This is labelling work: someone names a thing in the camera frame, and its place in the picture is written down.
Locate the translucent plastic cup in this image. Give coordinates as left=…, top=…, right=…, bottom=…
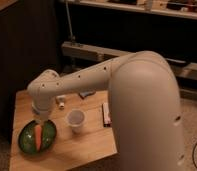
left=66, top=109, right=85, bottom=134

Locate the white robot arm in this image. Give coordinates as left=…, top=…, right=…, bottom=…
left=27, top=51, right=185, bottom=171

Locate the upper shelf with clutter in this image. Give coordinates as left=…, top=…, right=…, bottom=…
left=59, top=0, right=197, bottom=20

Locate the orange carrot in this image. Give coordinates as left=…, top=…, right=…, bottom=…
left=34, top=124, right=42, bottom=151

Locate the white plastic bottle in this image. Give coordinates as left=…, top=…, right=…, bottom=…
left=56, top=95, right=66, bottom=109

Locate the red and white snack pack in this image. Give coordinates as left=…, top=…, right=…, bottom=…
left=102, top=102, right=111, bottom=127

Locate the grey metal shelf beam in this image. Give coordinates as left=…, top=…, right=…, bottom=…
left=61, top=41, right=197, bottom=80

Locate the green ceramic bowl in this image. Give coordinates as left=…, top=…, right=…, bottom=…
left=18, top=120, right=57, bottom=155

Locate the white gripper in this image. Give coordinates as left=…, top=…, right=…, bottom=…
left=32, top=101, right=53, bottom=122

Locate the metal pole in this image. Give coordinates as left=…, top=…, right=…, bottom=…
left=65, top=0, right=75, bottom=44

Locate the black handle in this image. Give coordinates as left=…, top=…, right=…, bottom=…
left=166, top=58, right=190, bottom=67

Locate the wooden table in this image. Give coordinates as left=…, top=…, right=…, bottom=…
left=10, top=91, right=117, bottom=171

